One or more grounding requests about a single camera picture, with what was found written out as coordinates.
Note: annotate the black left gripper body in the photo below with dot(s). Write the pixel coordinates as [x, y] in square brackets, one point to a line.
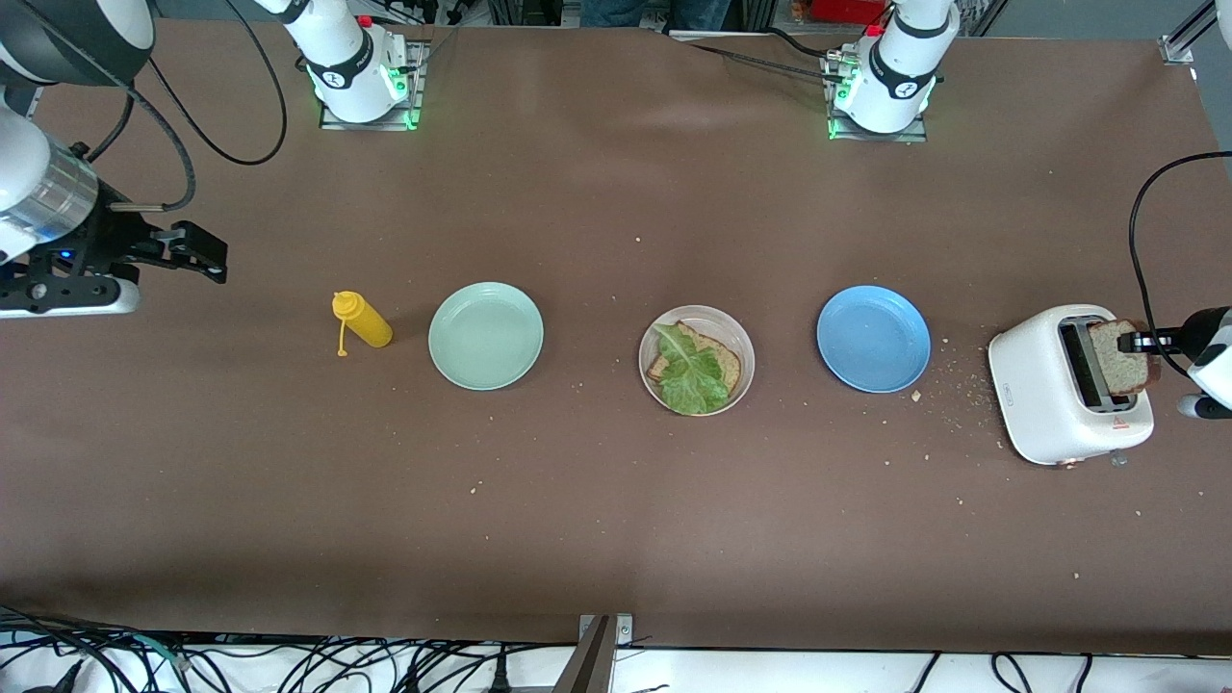
[1200, 333]

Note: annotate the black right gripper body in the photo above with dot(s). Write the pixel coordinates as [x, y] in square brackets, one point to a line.
[108, 241]

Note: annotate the brown bread slice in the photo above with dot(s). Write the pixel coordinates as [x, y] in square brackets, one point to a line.
[729, 358]
[1116, 371]

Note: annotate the yellow squeeze bottle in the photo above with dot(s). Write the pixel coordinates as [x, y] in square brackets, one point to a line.
[371, 329]

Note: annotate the green lettuce leaf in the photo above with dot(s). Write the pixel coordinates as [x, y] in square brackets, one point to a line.
[693, 375]

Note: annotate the blue plate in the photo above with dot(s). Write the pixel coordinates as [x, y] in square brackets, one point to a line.
[874, 339]

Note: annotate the mint green plate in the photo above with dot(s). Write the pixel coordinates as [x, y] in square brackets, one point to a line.
[486, 337]

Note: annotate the beige plate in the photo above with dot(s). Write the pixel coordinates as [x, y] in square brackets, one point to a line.
[746, 346]

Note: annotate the white toaster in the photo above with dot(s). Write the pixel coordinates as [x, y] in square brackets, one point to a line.
[1035, 395]

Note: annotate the red box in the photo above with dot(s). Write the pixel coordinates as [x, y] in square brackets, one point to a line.
[847, 10]

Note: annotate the person in blue jeans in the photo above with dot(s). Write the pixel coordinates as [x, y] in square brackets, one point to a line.
[616, 12]

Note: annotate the aluminium frame rail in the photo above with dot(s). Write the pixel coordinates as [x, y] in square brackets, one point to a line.
[1179, 46]

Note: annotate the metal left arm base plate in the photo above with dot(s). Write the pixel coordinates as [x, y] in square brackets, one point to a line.
[866, 137]

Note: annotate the aluminium profile bracket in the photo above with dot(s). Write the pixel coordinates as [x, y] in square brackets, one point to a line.
[592, 664]

